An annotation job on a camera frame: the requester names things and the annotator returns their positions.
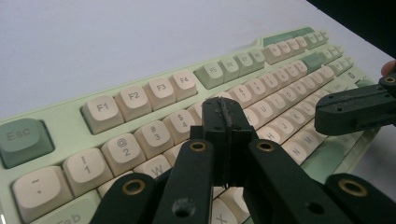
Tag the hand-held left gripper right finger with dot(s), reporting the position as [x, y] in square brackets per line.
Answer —
[271, 180]

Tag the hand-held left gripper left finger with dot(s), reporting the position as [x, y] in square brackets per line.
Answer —
[193, 174]

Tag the green and cream keyboard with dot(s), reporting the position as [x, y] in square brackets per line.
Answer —
[124, 124]

